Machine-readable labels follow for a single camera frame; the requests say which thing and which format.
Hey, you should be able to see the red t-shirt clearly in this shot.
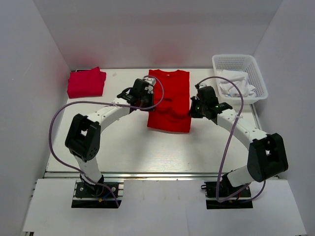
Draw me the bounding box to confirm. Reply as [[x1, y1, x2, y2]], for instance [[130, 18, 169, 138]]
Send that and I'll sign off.
[[147, 69, 191, 133]]

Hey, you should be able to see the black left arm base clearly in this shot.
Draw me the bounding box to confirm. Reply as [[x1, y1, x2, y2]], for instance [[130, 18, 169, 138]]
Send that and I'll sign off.
[[71, 181, 118, 209]]

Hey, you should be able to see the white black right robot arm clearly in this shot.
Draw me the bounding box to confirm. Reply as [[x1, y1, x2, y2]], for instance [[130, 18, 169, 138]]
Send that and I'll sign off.
[[189, 86, 288, 198]]

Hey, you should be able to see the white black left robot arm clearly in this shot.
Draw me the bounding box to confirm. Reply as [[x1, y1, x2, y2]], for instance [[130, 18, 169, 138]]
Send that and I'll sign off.
[[65, 76, 157, 196]]

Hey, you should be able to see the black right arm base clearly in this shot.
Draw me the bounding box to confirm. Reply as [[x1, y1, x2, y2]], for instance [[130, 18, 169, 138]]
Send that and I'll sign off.
[[200, 180, 254, 210]]

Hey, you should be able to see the white t-shirt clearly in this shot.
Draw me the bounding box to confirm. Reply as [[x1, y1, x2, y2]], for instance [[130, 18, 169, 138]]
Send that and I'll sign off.
[[218, 70, 256, 98]]

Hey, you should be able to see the white plastic basket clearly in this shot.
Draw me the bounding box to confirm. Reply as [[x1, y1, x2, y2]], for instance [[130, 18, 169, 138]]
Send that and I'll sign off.
[[212, 54, 268, 105]]

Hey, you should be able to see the folded crimson t-shirt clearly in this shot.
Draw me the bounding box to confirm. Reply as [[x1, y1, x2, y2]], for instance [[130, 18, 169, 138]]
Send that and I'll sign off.
[[67, 67, 106, 99]]

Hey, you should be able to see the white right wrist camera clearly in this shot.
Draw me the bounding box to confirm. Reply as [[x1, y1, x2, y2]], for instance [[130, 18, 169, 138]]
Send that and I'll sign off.
[[195, 83, 207, 89]]

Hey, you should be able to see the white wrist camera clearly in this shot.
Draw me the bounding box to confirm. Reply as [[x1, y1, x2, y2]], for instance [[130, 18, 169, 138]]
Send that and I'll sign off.
[[142, 75, 156, 91], [195, 83, 207, 89]]

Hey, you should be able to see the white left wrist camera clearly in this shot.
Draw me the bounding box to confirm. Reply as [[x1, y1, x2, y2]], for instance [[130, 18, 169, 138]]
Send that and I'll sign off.
[[142, 75, 156, 91]]

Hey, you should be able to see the aluminium rail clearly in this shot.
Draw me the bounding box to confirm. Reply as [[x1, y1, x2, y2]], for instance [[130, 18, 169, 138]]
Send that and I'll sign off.
[[44, 172, 217, 179]]

